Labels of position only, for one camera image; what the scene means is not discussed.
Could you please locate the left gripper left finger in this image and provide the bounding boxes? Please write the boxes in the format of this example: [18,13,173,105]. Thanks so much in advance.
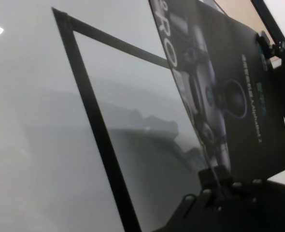
[198,168,218,208]

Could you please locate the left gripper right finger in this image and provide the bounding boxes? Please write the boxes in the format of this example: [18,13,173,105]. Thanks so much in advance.
[217,176,261,194]

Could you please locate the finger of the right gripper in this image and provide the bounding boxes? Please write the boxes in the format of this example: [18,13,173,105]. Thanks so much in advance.
[255,30,275,58]

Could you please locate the black robot poster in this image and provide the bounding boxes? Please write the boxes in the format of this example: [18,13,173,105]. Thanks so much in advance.
[148,0,285,186]

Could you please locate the short black tape strip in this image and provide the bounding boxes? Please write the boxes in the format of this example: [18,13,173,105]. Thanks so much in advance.
[52,7,143,232]

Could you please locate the long black tape strip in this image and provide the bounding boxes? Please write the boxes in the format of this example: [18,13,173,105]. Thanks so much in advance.
[52,7,172,70]

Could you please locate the black metal table frame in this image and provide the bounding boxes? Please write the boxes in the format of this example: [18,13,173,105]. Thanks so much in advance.
[250,0,285,48]

